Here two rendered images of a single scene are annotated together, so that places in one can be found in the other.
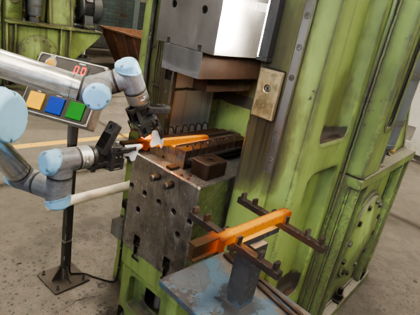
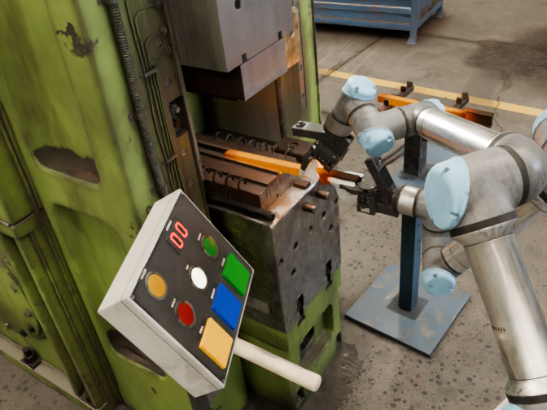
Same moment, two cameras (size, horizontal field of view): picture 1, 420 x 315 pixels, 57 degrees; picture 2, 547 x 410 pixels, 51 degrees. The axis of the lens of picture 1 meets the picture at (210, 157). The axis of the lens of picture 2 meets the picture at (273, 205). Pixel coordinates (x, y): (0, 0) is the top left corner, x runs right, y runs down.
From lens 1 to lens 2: 218 cm
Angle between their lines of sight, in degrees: 78
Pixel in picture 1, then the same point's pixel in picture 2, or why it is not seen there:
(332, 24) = not seen: outside the picture
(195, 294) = not seen: hidden behind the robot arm
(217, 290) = (413, 180)
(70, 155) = not seen: hidden behind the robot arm
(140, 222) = (299, 279)
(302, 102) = (305, 22)
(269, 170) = (304, 106)
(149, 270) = (316, 302)
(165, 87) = (183, 148)
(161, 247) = (321, 263)
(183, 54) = (266, 58)
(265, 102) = (294, 46)
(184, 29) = (260, 27)
